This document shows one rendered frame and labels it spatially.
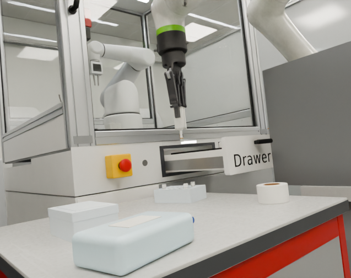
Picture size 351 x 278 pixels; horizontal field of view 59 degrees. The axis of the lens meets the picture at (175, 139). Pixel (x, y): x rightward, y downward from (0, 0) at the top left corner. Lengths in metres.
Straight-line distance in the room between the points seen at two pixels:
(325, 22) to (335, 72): 1.76
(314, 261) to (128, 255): 0.40
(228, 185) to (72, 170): 0.69
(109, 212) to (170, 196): 0.32
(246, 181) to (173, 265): 1.09
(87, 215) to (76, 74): 0.55
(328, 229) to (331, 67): 0.46
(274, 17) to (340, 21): 1.43
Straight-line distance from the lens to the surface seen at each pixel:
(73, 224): 0.56
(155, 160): 1.10
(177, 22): 1.00
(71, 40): 1.04
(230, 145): 0.90
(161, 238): 0.41
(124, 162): 0.95
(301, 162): 1.01
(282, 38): 1.27
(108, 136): 1.01
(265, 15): 1.28
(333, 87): 0.97
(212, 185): 1.29
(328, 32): 2.69
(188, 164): 1.03
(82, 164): 0.97
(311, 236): 0.66
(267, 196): 0.73
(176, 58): 0.96
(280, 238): 0.55
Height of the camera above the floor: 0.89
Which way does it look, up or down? 3 degrees up
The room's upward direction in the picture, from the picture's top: 6 degrees counter-clockwise
